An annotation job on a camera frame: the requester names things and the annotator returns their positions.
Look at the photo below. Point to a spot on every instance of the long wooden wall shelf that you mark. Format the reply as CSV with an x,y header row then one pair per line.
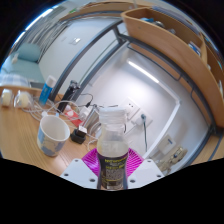
x,y
100,8

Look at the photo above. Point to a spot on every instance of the black electric shaver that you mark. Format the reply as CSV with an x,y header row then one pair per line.
x,y
68,95

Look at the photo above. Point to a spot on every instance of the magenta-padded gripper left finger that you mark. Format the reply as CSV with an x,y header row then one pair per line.
x,y
78,173

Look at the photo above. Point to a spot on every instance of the stainless steel cup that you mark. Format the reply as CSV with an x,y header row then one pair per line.
x,y
89,118

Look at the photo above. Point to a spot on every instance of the bed with teal bedding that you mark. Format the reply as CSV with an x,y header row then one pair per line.
x,y
26,63

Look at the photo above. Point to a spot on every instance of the cream mug with blue patches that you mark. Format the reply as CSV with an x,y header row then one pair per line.
x,y
50,143

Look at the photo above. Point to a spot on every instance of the blue tube with white cap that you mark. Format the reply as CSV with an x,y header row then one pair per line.
x,y
46,91

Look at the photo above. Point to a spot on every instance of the grey striped curtain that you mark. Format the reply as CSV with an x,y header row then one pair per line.
x,y
43,26

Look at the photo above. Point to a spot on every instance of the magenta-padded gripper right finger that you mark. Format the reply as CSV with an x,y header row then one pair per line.
x,y
146,173

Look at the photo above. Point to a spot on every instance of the white desk lamp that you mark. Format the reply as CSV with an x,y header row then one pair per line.
x,y
143,71

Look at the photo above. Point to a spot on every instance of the white wall outlet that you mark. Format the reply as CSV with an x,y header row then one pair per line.
x,y
130,107
145,118

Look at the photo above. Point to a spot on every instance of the white wall-mounted device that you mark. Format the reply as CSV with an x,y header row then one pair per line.
x,y
167,144

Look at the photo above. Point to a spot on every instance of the small black box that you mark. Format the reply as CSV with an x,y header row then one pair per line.
x,y
78,136

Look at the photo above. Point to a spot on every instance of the clear bottle with black label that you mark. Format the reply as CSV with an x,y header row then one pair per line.
x,y
112,166

